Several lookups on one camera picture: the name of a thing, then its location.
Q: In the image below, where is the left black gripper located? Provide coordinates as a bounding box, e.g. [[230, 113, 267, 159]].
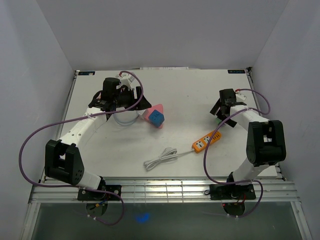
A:
[[113, 86, 152, 111]]

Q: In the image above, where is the white charger plug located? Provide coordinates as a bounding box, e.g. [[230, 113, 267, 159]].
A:
[[141, 112, 147, 119]]

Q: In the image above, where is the green charger plug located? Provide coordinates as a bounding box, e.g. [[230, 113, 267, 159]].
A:
[[216, 118, 222, 125]]

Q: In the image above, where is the pink triangular power strip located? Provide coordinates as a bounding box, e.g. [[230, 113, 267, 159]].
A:
[[142, 104, 165, 129]]

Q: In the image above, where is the dark blue cube socket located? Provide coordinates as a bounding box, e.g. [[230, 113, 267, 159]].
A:
[[148, 109, 165, 128]]

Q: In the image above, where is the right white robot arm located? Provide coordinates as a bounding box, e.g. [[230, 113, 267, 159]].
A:
[[210, 88, 287, 199]]

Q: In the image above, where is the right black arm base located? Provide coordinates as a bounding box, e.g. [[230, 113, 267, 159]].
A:
[[209, 184, 256, 200]]

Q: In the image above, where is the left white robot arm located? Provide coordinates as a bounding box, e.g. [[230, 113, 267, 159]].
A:
[[45, 72, 152, 200]]

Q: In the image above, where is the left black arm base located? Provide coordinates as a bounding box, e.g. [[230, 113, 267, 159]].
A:
[[76, 184, 122, 202]]

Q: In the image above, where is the orange power strip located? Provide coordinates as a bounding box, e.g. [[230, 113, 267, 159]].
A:
[[191, 131, 222, 154]]

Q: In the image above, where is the right blue corner label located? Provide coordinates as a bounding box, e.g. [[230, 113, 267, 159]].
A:
[[227, 69, 246, 74]]

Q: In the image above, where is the blue corner label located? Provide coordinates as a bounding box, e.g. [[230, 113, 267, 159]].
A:
[[77, 71, 96, 76], [227, 69, 246, 74]]

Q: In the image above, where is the left blue corner label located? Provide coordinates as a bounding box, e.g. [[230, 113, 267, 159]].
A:
[[77, 71, 96, 76]]

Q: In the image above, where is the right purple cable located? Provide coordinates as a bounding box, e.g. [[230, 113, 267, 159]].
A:
[[202, 88, 272, 218]]

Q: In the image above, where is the purple cable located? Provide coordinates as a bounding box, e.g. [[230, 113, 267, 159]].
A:
[[202, 88, 272, 218], [18, 71, 145, 226]]

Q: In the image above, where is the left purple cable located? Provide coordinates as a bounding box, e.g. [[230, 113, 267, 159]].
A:
[[18, 71, 145, 226]]

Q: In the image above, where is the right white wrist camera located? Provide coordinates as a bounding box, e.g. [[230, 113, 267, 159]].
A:
[[235, 89, 247, 103]]

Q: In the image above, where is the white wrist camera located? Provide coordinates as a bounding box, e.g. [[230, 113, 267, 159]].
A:
[[119, 72, 135, 89], [235, 89, 247, 103]]

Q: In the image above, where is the light blue power cord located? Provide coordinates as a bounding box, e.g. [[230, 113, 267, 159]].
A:
[[112, 112, 141, 127]]

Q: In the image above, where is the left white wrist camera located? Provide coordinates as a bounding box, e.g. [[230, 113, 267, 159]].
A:
[[119, 72, 135, 89]]

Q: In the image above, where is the white coiled power cord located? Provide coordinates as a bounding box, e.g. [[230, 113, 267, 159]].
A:
[[143, 146, 195, 172]]

